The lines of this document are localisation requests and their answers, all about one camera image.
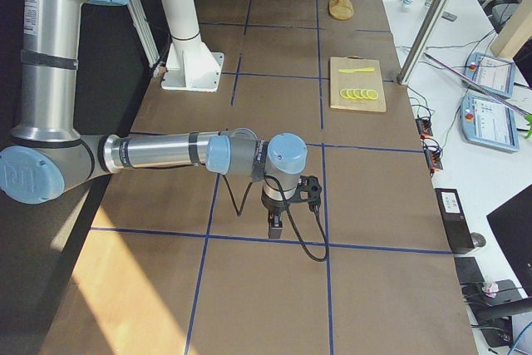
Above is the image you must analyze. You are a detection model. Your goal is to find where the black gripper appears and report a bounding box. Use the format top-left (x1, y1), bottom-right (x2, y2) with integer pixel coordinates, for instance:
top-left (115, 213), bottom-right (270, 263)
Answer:
top-left (261, 195), bottom-right (289, 239)

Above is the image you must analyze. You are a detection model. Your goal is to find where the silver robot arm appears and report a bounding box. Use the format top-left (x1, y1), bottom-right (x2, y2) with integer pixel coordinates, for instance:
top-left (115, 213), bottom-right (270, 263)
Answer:
top-left (1, 0), bottom-right (308, 239)

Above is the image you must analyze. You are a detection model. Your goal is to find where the wooden cup storage rack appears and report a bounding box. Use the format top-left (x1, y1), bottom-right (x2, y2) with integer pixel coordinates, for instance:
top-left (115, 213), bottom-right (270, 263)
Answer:
top-left (328, 0), bottom-right (354, 21)

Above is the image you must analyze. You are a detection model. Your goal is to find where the lemon slice nearest robot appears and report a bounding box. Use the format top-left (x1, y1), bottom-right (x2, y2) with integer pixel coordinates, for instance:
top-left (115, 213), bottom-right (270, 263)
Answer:
top-left (339, 89), bottom-right (352, 100)

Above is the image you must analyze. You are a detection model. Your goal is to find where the middle lemon slice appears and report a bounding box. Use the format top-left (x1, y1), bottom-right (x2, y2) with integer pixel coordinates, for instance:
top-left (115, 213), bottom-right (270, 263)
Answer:
top-left (353, 89), bottom-right (365, 100)

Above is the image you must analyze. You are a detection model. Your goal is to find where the bamboo cutting board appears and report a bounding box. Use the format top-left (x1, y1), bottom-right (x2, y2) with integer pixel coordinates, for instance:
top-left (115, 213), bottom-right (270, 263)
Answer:
top-left (329, 57), bottom-right (387, 113)

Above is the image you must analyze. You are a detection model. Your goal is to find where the yellow plastic knife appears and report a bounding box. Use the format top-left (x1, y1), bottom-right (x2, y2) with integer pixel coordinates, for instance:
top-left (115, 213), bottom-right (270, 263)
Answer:
top-left (337, 67), bottom-right (375, 74)

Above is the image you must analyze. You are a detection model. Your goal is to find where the black power strip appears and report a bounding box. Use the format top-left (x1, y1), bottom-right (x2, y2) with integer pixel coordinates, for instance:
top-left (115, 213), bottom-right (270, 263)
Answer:
top-left (415, 116), bottom-right (443, 175)

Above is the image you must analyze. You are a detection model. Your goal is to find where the black box with label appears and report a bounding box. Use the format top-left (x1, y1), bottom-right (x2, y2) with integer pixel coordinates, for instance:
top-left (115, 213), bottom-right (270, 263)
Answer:
top-left (435, 188), bottom-right (475, 254)

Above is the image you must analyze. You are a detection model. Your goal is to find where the near teach pendant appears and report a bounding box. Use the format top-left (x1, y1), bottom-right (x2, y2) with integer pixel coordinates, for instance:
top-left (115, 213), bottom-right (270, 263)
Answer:
top-left (461, 94), bottom-right (520, 153)

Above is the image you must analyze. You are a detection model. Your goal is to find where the teach pendant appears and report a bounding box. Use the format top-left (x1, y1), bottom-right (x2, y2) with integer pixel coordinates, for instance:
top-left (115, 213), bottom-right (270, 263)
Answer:
top-left (464, 52), bottom-right (516, 99)
top-left (461, 94), bottom-right (520, 153)

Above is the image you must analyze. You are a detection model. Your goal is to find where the far teach pendant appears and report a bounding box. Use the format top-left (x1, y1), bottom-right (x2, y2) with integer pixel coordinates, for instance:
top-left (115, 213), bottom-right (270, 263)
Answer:
top-left (464, 52), bottom-right (516, 99)

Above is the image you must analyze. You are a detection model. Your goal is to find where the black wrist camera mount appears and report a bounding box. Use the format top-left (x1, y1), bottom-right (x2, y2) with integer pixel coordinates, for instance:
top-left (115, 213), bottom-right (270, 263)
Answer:
top-left (288, 175), bottom-right (322, 214)

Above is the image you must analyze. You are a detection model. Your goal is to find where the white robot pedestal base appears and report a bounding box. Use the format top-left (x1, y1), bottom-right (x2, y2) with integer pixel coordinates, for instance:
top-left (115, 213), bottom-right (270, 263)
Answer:
top-left (161, 0), bottom-right (224, 92)

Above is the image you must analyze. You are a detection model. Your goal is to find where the aluminium camera post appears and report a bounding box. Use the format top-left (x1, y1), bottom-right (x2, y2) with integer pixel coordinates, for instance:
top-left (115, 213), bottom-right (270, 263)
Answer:
top-left (397, 0), bottom-right (449, 86)

